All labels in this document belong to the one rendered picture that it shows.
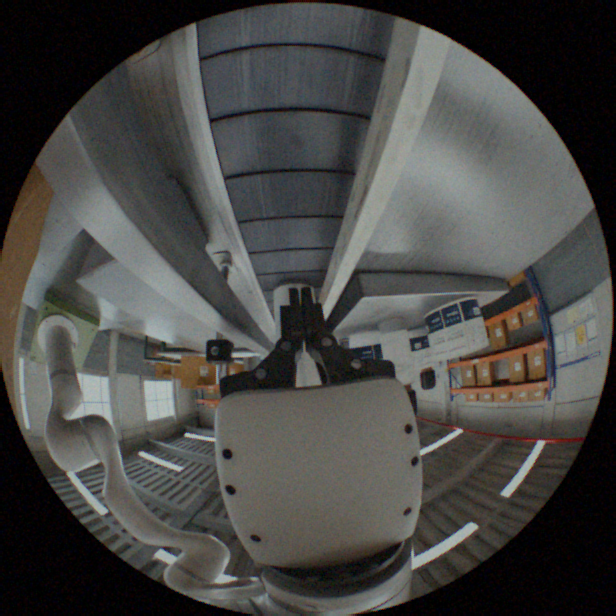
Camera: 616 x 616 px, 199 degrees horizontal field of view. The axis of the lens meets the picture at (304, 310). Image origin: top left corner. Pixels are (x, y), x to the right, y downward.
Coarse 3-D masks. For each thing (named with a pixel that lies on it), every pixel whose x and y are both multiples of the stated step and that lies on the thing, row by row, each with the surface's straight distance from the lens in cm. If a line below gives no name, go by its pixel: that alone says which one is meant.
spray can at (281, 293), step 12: (276, 288) 21; (300, 288) 20; (312, 288) 22; (276, 300) 21; (288, 300) 20; (300, 300) 20; (276, 312) 20; (276, 324) 20; (276, 336) 20; (300, 360) 18; (312, 360) 18; (300, 372) 18; (312, 372) 18; (300, 384) 18; (312, 384) 18
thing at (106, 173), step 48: (96, 96) 3; (48, 144) 4; (96, 144) 3; (144, 144) 4; (96, 192) 3; (144, 192) 3; (144, 240) 3; (192, 240) 5; (192, 288) 5; (240, 336) 9
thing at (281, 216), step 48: (240, 48) 11; (288, 48) 10; (336, 48) 11; (384, 48) 12; (240, 96) 10; (288, 96) 10; (336, 96) 10; (240, 144) 11; (288, 144) 11; (336, 144) 11; (240, 192) 12; (288, 192) 12; (336, 192) 12; (288, 240) 15; (336, 240) 16
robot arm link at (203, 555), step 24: (96, 432) 55; (96, 456) 57; (120, 480) 54; (120, 504) 53; (144, 504) 57; (144, 528) 53; (168, 528) 55; (192, 552) 56; (216, 552) 56; (216, 576) 59
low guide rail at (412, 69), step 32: (416, 32) 9; (416, 64) 8; (384, 96) 9; (416, 96) 8; (384, 128) 8; (416, 128) 8; (384, 160) 8; (352, 192) 10; (384, 192) 9; (352, 224) 10; (352, 256) 12
